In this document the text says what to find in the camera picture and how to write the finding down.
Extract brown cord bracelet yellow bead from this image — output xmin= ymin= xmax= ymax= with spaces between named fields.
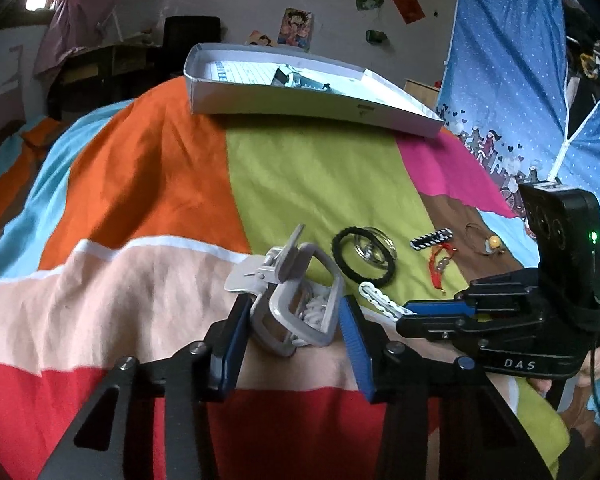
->
xmin=464 ymin=222 xmax=505 ymax=256

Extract black white striped hair clip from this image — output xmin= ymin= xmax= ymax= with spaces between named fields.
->
xmin=409 ymin=227 xmax=453 ymax=251

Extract red paper on wall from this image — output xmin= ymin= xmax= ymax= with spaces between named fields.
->
xmin=392 ymin=0 xmax=426 ymax=25

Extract pink curtain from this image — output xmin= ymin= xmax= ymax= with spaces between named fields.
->
xmin=33 ymin=0 xmax=132 ymax=77

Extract orange cartoon wall poster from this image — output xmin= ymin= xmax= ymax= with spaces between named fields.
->
xmin=245 ymin=30 xmax=276 ymax=49

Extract wooden cabinet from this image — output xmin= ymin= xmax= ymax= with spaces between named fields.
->
xmin=403 ymin=78 xmax=441 ymax=112

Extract white cardboard box tray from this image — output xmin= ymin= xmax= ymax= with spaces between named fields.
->
xmin=183 ymin=43 xmax=446 ymax=139

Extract red string bracelet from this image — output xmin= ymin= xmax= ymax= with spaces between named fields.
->
xmin=428 ymin=243 xmax=458 ymax=295

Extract blue printed wardrobe cloth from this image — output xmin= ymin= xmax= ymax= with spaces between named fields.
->
xmin=434 ymin=0 xmax=600 ymax=311

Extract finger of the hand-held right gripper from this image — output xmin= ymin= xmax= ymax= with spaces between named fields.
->
xmin=402 ymin=290 xmax=486 ymax=317
xmin=395 ymin=315 xmax=477 ymax=342

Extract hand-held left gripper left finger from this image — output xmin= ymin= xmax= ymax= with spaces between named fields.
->
xmin=37 ymin=292 xmax=253 ymax=480

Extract grey hair claw clip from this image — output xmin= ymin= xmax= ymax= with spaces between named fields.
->
xmin=223 ymin=223 xmax=346 ymax=359

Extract dark hanging clothes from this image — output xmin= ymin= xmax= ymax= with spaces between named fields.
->
xmin=562 ymin=0 xmax=600 ymax=113

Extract black office chair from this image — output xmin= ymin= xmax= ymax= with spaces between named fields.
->
xmin=163 ymin=15 xmax=222 ymax=62

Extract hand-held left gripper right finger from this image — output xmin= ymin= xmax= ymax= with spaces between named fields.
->
xmin=341 ymin=295 xmax=556 ymax=480

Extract white chain hair clip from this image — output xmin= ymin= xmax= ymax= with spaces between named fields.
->
xmin=358 ymin=281 xmax=418 ymax=322

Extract dark wooden desk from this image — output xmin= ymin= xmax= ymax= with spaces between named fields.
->
xmin=46 ymin=42 xmax=182 ymax=122

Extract black hair tie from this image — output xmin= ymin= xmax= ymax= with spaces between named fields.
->
xmin=331 ymin=226 xmax=397 ymax=287

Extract colourful striped blanket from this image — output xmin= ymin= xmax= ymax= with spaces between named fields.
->
xmin=0 ymin=77 xmax=600 ymax=480

